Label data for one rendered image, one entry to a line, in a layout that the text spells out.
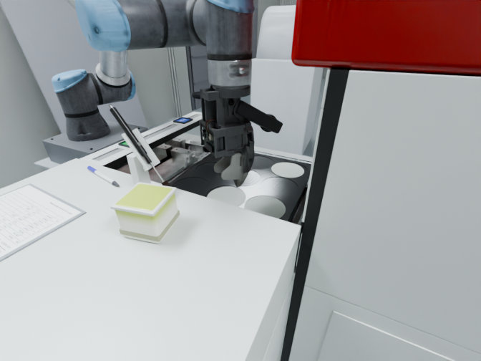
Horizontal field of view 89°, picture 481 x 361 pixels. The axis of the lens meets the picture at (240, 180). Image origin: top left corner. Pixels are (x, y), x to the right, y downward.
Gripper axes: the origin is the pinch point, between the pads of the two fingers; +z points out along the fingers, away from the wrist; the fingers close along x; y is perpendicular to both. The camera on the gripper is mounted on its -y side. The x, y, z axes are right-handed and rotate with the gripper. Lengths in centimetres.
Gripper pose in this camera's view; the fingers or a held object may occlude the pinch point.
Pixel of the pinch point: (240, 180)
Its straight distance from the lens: 54.4
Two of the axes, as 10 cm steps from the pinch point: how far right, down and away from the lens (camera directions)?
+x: 5.0, 4.5, -7.5
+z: 0.0, 8.6, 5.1
